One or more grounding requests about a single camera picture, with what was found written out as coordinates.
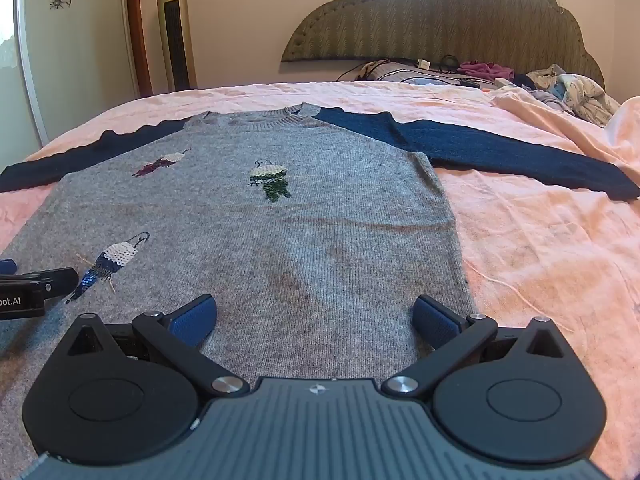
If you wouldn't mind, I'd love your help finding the wooden door frame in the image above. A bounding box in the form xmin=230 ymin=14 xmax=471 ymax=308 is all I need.
xmin=124 ymin=0 xmax=153 ymax=98

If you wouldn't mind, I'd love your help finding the white wardrobe door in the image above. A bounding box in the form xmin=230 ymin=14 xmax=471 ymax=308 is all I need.
xmin=0 ymin=0 xmax=141 ymax=161

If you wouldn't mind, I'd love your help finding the pink bed sheet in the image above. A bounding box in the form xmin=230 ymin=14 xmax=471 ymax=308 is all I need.
xmin=0 ymin=80 xmax=640 ymax=480

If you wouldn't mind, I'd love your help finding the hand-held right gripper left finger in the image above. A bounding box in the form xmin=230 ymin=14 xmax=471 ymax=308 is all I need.
xmin=65 ymin=294 xmax=251 ymax=402

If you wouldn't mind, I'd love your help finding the pile of crumpled clothes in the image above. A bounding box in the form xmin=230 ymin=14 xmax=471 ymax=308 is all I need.
xmin=514 ymin=63 xmax=624 ymax=127

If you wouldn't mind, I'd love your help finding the grey sweater with navy sleeves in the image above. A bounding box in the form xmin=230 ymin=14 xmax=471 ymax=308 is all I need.
xmin=0 ymin=101 xmax=640 ymax=461

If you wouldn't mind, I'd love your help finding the black cable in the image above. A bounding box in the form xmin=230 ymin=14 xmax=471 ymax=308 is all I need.
xmin=336 ymin=53 xmax=462 ymax=82

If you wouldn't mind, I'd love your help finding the gold tower fan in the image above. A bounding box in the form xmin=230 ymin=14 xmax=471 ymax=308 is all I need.
xmin=155 ymin=0 xmax=197 ymax=91

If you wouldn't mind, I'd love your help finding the pink garment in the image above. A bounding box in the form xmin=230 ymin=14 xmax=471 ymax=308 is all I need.
xmin=457 ymin=61 xmax=516 ymax=81

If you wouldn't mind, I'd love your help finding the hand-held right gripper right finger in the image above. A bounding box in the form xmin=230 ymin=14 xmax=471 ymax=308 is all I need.
xmin=381 ymin=294 xmax=577 ymax=402

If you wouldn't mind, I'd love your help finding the patterned grey pillow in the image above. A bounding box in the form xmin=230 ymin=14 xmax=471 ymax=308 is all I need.
xmin=356 ymin=59 xmax=482 ymax=89

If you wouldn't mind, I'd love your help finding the olive padded headboard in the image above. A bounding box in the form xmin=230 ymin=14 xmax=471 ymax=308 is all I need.
xmin=281 ymin=0 xmax=606 ymax=92

